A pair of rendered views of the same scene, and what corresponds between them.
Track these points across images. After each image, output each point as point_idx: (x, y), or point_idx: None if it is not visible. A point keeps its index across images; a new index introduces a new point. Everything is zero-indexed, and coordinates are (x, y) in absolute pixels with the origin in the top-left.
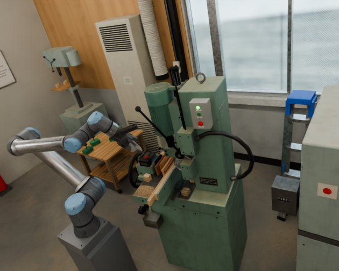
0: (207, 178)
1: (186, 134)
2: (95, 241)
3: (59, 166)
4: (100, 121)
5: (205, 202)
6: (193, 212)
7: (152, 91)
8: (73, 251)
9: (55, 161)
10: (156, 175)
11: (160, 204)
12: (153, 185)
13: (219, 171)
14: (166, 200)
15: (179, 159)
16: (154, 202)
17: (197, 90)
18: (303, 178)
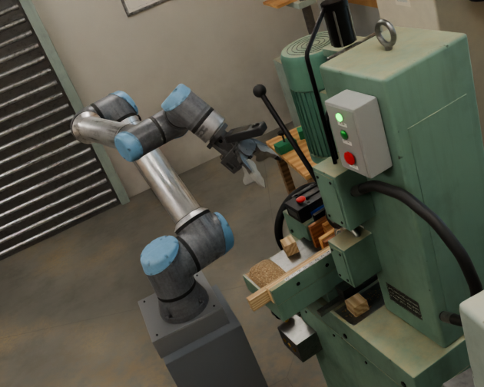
0: (402, 294)
1: (328, 175)
2: (186, 335)
3: (152, 176)
4: (180, 108)
5: (380, 347)
6: (363, 358)
7: (292, 52)
8: None
9: (147, 164)
10: (312, 246)
11: (280, 315)
12: (290, 268)
13: (420, 287)
14: (300, 309)
15: (341, 229)
16: (271, 305)
17: (356, 69)
18: None
